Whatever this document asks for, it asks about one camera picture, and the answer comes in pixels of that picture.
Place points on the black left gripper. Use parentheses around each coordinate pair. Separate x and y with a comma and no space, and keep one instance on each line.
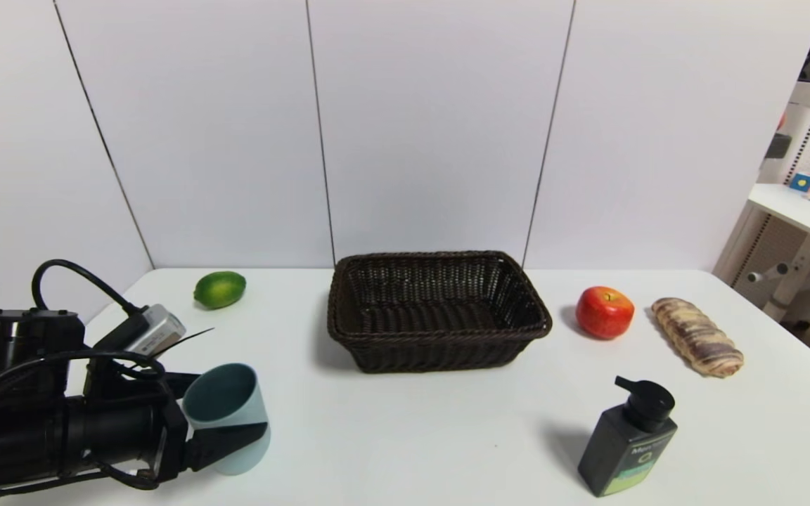
(175,437)

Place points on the light blue plastic cup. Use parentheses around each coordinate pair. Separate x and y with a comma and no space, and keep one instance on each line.
(226,397)

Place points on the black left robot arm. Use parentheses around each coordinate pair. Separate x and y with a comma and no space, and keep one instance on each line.
(18,422)

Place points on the dark brown wicker basket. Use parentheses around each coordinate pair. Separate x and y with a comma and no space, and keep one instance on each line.
(440,337)

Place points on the thin black zip tie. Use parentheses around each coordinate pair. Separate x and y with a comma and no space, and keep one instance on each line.
(190,335)

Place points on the green lime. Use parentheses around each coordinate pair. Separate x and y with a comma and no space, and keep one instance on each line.
(220,289)

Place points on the red apple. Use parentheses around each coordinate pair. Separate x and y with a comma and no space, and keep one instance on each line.
(603,313)

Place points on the black pump soap bottle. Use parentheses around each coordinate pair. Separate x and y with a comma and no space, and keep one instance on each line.
(626,450)

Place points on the brown swirled bread loaf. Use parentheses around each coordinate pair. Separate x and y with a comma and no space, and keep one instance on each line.
(697,337)

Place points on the white desk leg with crank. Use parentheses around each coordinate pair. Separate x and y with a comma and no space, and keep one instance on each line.
(795,281)

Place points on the white side desk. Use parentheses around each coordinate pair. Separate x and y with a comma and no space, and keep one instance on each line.
(799,211)

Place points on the small blue box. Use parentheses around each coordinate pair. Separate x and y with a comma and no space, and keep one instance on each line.
(804,182)

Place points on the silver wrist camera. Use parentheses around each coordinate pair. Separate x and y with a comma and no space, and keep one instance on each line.
(157,329)

